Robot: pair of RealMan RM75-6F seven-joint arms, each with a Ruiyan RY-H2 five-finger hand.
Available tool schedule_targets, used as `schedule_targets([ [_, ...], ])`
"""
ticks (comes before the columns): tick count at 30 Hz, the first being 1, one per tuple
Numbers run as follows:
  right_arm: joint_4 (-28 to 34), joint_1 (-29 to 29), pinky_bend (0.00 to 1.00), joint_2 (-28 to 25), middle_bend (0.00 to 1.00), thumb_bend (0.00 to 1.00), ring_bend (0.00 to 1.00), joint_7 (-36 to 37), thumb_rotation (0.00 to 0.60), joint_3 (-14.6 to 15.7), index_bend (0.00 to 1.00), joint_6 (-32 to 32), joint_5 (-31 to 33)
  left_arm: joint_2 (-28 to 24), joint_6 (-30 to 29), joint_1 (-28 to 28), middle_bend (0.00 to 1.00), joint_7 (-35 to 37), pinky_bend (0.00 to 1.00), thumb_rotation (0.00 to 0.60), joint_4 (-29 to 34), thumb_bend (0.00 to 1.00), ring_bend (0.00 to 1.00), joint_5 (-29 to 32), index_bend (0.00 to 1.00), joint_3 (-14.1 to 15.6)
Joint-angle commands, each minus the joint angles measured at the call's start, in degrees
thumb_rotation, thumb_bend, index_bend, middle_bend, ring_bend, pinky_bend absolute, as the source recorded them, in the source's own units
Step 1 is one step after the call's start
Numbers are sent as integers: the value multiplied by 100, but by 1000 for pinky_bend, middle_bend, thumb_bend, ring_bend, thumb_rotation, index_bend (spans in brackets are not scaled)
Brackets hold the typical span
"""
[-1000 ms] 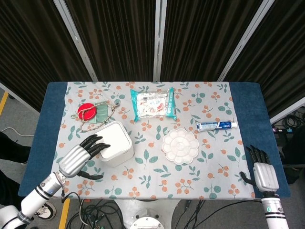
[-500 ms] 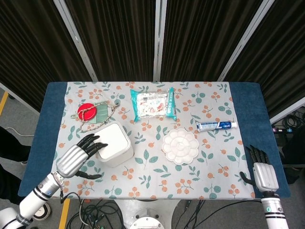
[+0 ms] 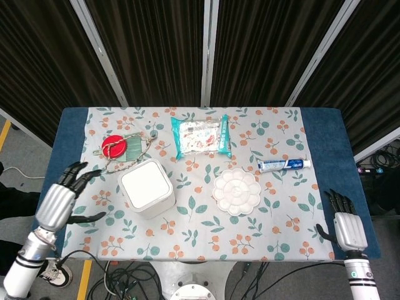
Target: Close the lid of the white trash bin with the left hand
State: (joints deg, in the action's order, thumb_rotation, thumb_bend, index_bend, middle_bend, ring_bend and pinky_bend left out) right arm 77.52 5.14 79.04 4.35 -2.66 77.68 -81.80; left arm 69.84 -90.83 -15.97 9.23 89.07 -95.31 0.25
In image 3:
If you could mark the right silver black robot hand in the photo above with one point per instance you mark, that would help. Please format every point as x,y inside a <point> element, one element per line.
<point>348,228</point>

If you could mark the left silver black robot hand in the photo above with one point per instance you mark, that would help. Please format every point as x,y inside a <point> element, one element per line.
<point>56,206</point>

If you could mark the white square box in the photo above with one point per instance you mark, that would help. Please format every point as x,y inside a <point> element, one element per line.
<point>145,189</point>

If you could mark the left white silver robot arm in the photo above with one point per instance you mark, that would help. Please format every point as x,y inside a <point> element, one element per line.
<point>25,262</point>

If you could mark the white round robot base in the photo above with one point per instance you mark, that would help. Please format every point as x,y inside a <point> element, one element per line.
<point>193,292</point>

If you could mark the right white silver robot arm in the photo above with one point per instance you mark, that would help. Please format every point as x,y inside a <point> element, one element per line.
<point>361,275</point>

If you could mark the red round lid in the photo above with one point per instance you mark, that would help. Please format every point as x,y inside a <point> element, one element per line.
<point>114,146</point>

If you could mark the black white sneaker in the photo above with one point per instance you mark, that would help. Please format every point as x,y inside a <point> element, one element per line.
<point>56,273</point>

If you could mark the blue table cover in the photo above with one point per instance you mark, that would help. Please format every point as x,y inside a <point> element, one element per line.
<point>70,137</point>

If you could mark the blue white toothpaste tube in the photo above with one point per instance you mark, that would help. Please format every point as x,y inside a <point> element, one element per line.
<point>282,165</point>

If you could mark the green comb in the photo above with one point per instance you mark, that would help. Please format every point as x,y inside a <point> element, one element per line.
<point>134,147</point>

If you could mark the white flower paint palette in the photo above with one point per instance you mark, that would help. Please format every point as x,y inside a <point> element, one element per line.
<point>237,192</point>

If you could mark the floral leaf fruit tablecloth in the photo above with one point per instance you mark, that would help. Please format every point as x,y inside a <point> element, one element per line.
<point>193,237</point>

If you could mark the teal clear snack packet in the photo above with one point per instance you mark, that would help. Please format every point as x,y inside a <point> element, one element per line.
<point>200,139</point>

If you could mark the dark pleated curtain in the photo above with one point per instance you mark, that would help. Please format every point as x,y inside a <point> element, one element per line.
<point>156,53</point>

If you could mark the white partition frame post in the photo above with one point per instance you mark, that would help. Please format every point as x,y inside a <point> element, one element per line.
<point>376,145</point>
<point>209,53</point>
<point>322,53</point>
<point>100,53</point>
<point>25,126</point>

